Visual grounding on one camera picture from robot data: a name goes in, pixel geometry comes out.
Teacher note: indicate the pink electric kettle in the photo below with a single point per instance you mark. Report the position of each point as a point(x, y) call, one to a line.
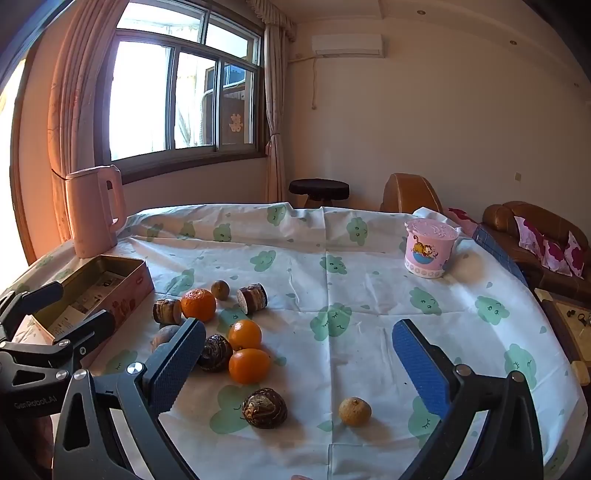
point(90, 212)

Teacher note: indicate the sliding glass window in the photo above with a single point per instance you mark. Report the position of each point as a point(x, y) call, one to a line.
point(184, 92)

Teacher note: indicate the pink floral pillow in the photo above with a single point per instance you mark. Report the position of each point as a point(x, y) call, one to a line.
point(572, 254)
point(528, 233)

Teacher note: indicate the purple passion fruit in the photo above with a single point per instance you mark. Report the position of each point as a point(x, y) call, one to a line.
point(162, 337)

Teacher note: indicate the white green-print tablecloth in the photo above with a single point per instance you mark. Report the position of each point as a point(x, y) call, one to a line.
point(351, 295)

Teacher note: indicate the brown leather armchair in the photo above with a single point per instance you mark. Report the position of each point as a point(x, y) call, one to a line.
point(408, 194)

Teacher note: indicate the air conditioner pipe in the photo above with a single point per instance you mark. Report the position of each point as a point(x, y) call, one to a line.
point(315, 83)

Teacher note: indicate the pink cartoon cup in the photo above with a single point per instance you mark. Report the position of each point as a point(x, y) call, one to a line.
point(429, 251)

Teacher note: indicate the wooden side table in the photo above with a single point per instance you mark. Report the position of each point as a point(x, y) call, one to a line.
point(565, 337)

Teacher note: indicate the orange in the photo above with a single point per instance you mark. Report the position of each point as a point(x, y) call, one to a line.
point(244, 334)
point(198, 304)
point(249, 367)

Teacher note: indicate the dark round wooden stool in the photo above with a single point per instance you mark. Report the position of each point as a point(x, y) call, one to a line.
point(318, 187)

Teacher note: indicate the brown leather sofa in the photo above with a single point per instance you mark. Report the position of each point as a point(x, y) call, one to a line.
point(508, 217)

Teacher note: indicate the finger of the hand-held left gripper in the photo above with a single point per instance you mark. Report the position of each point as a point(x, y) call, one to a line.
point(37, 297)
point(83, 328)

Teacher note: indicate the pink patterned curtain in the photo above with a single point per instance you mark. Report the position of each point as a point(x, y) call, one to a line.
point(78, 106)

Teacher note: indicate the brown wrapped snack roll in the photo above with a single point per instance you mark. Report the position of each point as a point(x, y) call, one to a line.
point(252, 298)
point(167, 311)

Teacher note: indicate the pale window decal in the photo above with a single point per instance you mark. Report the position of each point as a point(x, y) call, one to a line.
point(235, 122)

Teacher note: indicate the pale tied curtain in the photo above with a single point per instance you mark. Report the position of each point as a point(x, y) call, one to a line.
point(276, 115)

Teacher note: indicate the balcony glass door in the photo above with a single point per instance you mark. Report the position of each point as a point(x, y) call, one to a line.
point(5, 152)

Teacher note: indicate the blue plaid cloth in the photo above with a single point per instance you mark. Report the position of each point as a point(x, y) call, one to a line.
point(498, 251)

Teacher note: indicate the small yellow-brown round fruit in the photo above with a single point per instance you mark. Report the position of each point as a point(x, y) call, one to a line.
point(354, 411)
point(220, 290)

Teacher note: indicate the red floral cushion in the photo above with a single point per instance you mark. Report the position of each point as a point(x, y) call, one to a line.
point(463, 218)

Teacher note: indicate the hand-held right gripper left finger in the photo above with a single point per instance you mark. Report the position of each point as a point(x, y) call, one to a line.
point(178, 364)

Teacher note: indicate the white air conditioner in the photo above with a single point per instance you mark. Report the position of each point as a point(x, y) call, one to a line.
point(347, 46)

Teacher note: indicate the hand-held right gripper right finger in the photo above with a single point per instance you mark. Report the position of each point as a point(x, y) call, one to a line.
point(420, 364)

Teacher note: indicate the dark brown wrinkled fruit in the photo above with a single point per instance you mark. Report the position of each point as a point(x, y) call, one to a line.
point(216, 353)
point(264, 408)

